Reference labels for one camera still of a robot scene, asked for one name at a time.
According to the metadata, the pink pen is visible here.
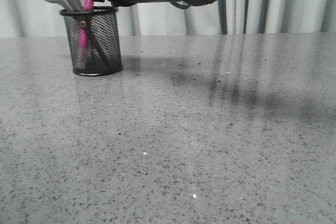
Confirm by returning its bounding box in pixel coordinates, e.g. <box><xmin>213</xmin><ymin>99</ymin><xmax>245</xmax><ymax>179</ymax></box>
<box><xmin>78</xmin><ymin>0</ymin><xmax>94</xmax><ymax>69</ymax></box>

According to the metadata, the black mesh pen cup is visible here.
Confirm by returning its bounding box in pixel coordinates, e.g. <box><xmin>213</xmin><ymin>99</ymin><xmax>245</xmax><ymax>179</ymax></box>
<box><xmin>60</xmin><ymin>6</ymin><xmax>122</xmax><ymax>76</ymax></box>

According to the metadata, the grey curtain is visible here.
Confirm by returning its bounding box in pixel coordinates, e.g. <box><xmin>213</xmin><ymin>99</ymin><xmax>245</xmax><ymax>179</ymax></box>
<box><xmin>1</xmin><ymin>0</ymin><xmax>335</xmax><ymax>37</ymax></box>

